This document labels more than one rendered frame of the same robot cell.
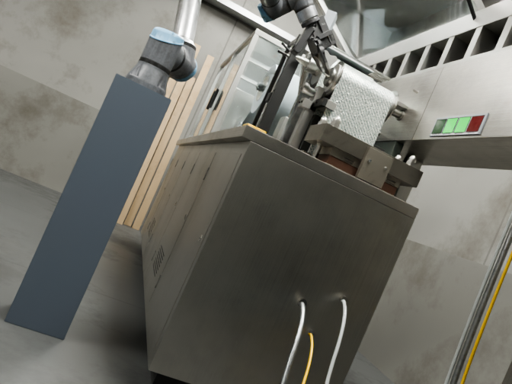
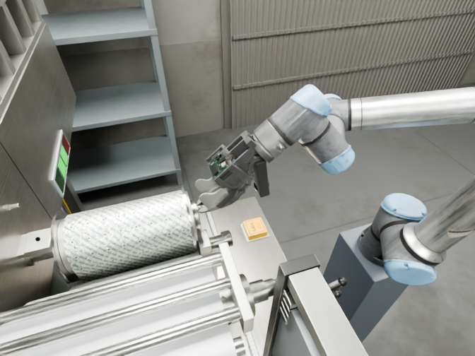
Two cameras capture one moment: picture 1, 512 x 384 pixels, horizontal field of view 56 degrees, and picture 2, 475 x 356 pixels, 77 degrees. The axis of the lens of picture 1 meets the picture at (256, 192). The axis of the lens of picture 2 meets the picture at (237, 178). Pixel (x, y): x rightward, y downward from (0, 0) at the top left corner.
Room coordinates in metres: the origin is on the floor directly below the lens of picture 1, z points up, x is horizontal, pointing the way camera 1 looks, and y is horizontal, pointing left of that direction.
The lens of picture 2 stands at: (2.27, -0.01, 1.78)
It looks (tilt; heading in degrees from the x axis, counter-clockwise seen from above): 43 degrees down; 177
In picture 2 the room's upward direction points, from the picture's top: straight up
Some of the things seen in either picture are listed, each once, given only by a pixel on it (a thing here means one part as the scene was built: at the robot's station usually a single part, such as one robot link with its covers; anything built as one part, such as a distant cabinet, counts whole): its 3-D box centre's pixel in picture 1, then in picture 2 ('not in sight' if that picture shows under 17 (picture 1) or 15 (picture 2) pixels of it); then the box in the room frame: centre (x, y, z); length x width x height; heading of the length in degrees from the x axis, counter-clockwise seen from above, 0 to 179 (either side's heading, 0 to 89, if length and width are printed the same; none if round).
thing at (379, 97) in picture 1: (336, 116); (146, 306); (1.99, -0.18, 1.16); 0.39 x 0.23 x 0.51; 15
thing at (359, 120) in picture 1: (351, 123); not in sight; (1.80, -0.23, 1.11); 0.23 x 0.01 x 0.18; 105
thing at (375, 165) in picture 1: (375, 168); not in sight; (1.61, -0.33, 0.97); 0.10 x 0.03 x 0.11; 105
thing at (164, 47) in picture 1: (164, 48); (399, 218); (1.72, 0.51, 1.07); 0.13 x 0.12 x 0.14; 164
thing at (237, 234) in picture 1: (218, 235); not in sight; (2.75, 0.10, 0.43); 2.52 x 0.64 x 0.86; 15
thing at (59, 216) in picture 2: (386, 107); (67, 246); (1.90, -0.34, 1.25); 0.15 x 0.01 x 0.15; 15
